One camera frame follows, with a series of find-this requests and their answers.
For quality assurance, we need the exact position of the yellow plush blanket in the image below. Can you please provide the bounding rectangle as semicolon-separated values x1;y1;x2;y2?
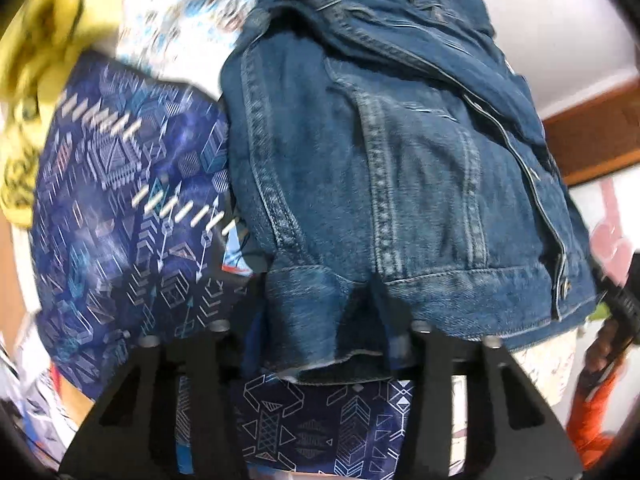
1;0;122;229

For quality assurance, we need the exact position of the blue denim jacket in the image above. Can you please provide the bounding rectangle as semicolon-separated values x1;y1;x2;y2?
220;0;597;384

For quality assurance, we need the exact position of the orange clothing of person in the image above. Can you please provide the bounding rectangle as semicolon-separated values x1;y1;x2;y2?
566;358;626;470

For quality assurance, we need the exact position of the patchwork patterned bedspread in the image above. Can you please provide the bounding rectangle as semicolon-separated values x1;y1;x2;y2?
14;0;471;478

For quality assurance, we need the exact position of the person's left hand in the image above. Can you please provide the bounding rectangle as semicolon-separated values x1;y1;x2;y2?
584;318;618;373

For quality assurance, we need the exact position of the brown wooden door frame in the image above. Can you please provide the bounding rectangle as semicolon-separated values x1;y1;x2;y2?
544;78;640;186

